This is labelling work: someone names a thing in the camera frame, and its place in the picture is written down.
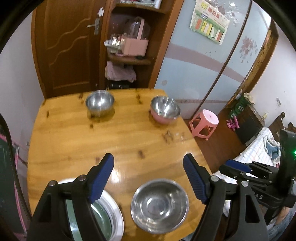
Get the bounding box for green plate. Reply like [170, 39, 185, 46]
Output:
[66, 199, 112, 240]

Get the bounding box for large steel bowl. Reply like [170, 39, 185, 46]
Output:
[130, 179, 190, 235]

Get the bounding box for small steel bowl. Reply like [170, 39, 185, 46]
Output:
[85, 90, 115, 117]

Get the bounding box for pink steel bowl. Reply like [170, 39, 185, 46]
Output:
[150, 95, 181, 125]

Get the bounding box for person's right hand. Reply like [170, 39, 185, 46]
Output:
[275, 207, 295, 225]

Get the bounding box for checked bed sheet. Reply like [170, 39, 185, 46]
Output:
[212, 126, 282, 218]

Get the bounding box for pink dumbbells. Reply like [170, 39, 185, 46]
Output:
[226, 116, 239, 131]

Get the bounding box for dark wooden nightstand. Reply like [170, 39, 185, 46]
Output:
[234, 105, 265, 144]

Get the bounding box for pink plastic stool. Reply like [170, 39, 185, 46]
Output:
[189, 109, 219, 140]

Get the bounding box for green packaging bag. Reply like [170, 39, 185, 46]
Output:
[229, 93, 254, 118]

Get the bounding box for sliding wardrobe doors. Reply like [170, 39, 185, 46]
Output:
[155, 1, 271, 119]

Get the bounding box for pink folded cloth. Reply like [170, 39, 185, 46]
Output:
[105, 61, 137, 83]

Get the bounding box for pink basket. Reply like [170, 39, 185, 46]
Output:
[120, 17, 151, 57]

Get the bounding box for brown wooden door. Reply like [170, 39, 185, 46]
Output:
[32, 0, 106, 98]

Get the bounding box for wooden corner shelf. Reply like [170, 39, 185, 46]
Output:
[98, 1, 183, 89]

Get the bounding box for green chalkboard pink frame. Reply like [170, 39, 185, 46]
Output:
[1, 135, 26, 239]

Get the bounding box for wall poster chart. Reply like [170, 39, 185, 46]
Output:
[189, 0, 230, 45]

